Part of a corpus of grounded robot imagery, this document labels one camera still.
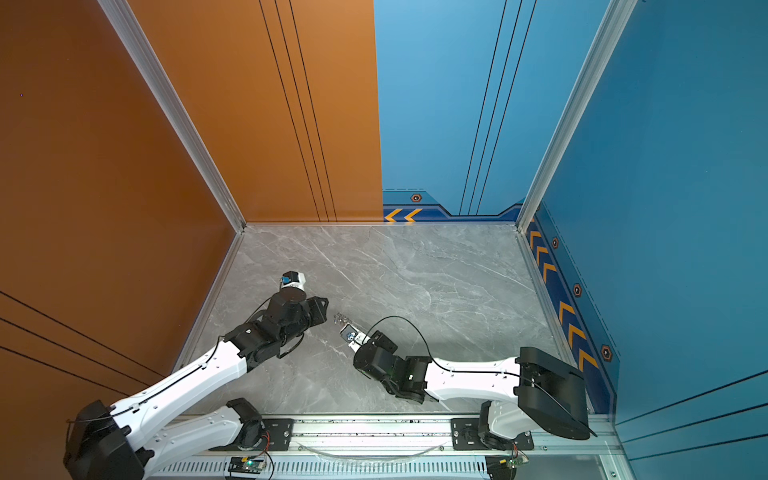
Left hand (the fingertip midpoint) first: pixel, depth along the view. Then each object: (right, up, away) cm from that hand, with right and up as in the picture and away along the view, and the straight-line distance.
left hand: (329, 299), depth 81 cm
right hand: (+9, -11, -2) cm, 14 cm away
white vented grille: (+15, -38, -11) cm, 42 cm away
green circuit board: (-20, -39, -8) cm, 45 cm away
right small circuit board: (+46, -37, -11) cm, 60 cm away
